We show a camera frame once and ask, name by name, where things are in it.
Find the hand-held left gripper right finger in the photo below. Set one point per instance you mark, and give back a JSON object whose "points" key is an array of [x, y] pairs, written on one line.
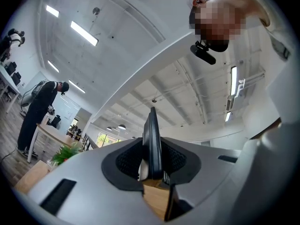
{"points": [[206, 167]]}

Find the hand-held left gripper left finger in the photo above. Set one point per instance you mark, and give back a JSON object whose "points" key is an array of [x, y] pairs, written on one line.
{"points": [[89, 184]]}

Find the green potted plant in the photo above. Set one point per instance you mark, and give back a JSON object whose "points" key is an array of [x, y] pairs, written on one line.
{"points": [[66, 152]]}

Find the black stair railing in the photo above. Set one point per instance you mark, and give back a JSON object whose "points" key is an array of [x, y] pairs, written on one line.
{"points": [[90, 143]]}

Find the clear glass vase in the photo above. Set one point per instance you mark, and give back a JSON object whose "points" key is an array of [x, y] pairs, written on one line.
{"points": [[52, 165]]}

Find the long ceiling light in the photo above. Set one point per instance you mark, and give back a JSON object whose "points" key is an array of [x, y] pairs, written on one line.
{"points": [[53, 66], [77, 86], [233, 80], [227, 116], [84, 33], [52, 11]]}

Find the wooden desk with white legs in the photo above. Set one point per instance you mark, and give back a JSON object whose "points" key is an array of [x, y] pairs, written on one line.
{"points": [[56, 135]]}

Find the round pendant lamp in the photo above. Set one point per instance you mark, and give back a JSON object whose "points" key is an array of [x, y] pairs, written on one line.
{"points": [[109, 128], [122, 127]]}

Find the white ceiling air conditioner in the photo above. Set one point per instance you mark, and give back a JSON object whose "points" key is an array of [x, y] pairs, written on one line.
{"points": [[235, 97]]}

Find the person's white shirt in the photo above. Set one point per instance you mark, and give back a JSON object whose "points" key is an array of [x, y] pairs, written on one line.
{"points": [[279, 90]]}

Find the black office chair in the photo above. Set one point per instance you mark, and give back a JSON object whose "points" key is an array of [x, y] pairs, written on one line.
{"points": [[16, 78], [11, 68]]}

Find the white long desk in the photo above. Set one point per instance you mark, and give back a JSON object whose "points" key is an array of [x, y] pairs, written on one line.
{"points": [[9, 81]]}

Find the person's head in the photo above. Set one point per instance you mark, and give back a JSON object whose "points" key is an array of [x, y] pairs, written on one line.
{"points": [[225, 10]]}

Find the round ceiling detector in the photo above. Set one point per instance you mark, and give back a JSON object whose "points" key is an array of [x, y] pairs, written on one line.
{"points": [[96, 11]]}

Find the black head-worn camera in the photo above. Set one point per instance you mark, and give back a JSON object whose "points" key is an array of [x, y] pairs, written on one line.
{"points": [[202, 54]]}

